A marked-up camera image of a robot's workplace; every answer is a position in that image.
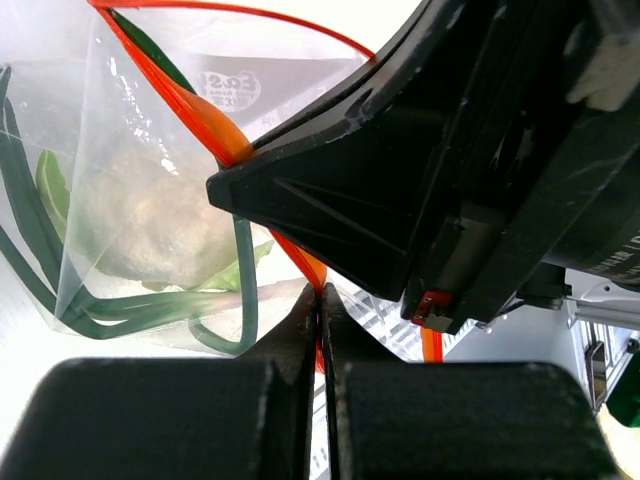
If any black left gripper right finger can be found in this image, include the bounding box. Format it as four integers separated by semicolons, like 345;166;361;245
319;285;620;479

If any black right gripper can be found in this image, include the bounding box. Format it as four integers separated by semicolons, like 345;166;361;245
401;1;639;333

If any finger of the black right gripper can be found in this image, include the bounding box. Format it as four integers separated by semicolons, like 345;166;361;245
206;1;498;300

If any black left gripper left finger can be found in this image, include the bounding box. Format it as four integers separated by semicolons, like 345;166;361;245
1;287;317;479

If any white cauliflower with green leaves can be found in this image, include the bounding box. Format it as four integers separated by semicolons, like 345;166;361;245
35;145;241;292

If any clear orange-zipper zip bag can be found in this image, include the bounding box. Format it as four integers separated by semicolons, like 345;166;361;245
1;1;413;357

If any aluminium mounting rail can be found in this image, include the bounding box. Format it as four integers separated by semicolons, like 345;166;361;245
344;279;640;416

